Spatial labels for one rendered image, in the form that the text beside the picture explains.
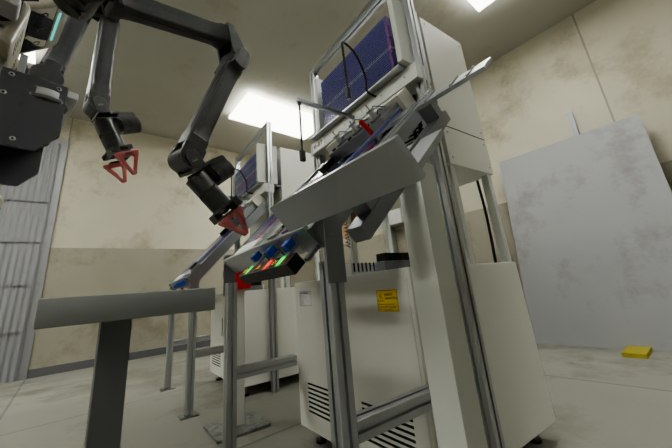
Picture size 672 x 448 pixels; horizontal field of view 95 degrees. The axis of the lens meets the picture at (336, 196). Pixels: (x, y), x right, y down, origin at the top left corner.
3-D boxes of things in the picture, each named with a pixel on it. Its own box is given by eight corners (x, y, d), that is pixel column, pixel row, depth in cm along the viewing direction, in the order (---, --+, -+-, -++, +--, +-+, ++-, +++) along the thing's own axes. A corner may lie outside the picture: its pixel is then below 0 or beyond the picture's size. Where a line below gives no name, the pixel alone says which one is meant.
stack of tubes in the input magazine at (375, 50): (394, 67, 121) (385, 14, 129) (324, 127, 161) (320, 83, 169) (416, 77, 129) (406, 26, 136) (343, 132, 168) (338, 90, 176)
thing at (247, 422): (217, 444, 129) (220, 256, 151) (203, 428, 147) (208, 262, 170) (270, 426, 142) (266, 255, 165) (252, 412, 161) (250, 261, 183)
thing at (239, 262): (322, 248, 76) (303, 227, 75) (235, 273, 127) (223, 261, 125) (325, 244, 77) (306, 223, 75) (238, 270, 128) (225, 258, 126)
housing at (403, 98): (419, 124, 117) (396, 94, 114) (343, 169, 155) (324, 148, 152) (426, 115, 122) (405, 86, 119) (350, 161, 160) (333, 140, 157)
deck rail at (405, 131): (326, 246, 75) (310, 228, 73) (322, 248, 76) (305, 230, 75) (425, 115, 118) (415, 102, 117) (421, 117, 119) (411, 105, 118)
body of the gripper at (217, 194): (230, 209, 89) (212, 190, 88) (241, 199, 81) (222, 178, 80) (212, 224, 85) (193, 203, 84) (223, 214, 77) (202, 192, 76)
